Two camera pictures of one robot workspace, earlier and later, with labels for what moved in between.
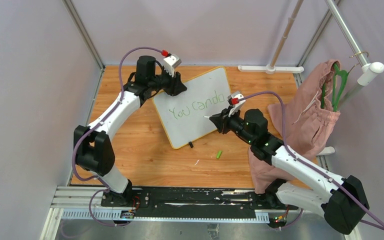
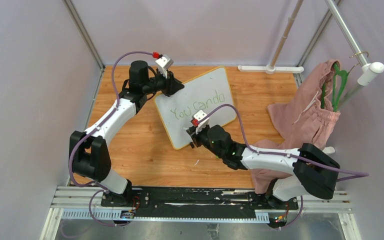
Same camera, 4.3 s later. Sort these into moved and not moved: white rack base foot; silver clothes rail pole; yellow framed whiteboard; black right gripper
Moved: black right gripper
Not moved: white rack base foot; yellow framed whiteboard; silver clothes rail pole
